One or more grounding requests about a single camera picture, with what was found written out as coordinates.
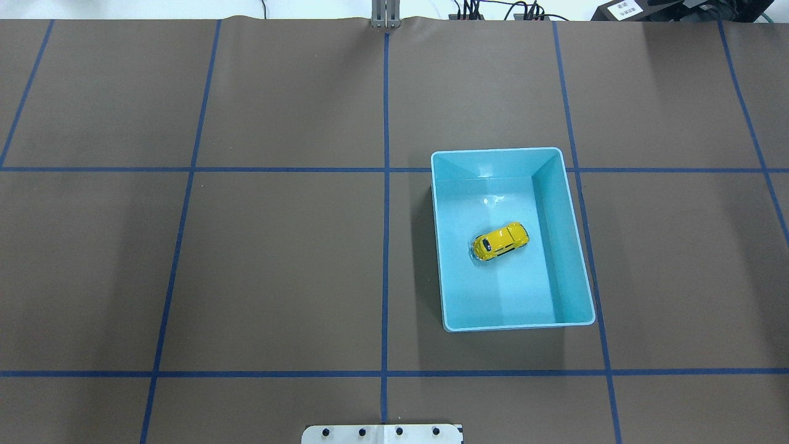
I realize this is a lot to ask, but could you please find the yellow beetle toy car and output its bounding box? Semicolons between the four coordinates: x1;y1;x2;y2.
470;221;530;261

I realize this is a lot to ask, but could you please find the light blue plastic bin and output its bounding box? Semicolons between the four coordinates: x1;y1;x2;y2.
430;148;595;332

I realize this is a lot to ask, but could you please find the black power strip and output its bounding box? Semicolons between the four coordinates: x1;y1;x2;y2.
448;11;551;22

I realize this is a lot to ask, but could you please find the black device with label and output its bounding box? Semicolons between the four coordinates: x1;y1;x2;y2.
590;1;653;22

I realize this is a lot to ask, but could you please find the aluminium frame post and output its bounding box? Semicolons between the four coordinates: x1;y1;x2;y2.
370;0;402;29

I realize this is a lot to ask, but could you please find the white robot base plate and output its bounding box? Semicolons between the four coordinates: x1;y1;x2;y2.
301;424;464;443

